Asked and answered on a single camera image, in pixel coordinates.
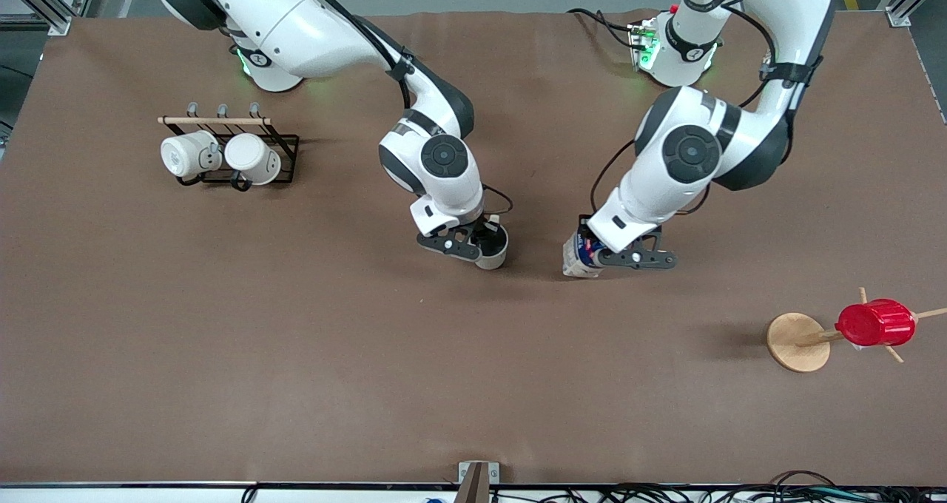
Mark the red plastic cup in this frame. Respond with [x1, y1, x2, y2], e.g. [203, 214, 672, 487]
[836, 299, 917, 348]

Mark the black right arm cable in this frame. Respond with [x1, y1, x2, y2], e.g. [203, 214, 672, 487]
[481, 184, 514, 217]

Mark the white mug with grey print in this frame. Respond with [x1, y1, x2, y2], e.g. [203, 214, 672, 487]
[161, 130, 223, 180]

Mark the black cable loop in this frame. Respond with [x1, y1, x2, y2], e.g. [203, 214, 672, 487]
[769, 470, 840, 490]

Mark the wooden mug tree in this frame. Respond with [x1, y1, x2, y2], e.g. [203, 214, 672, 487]
[766, 287, 947, 374]

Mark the black left base cable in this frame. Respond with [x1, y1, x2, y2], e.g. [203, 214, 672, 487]
[567, 7, 638, 50]

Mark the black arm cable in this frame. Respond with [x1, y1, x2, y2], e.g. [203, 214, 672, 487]
[589, 139, 638, 217]
[481, 184, 514, 217]

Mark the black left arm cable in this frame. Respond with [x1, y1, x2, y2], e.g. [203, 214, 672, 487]
[589, 139, 638, 217]

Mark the blue white milk carton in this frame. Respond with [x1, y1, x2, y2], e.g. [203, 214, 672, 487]
[562, 233, 604, 279]

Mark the black wire mug rack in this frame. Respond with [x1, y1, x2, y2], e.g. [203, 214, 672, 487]
[158, 102, 300, 192]

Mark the grey ceramic mug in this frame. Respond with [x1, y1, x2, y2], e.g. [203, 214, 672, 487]
[473, 224, 510, 271]

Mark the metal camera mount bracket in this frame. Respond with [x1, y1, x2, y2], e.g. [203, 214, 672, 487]
[458, 461, 500, 503]

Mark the black cable bundle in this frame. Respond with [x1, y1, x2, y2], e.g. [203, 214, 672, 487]
[490, 482, 947, 503]

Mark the plain white mug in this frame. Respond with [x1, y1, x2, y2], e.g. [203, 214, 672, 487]
[224, 133, 282, 186]

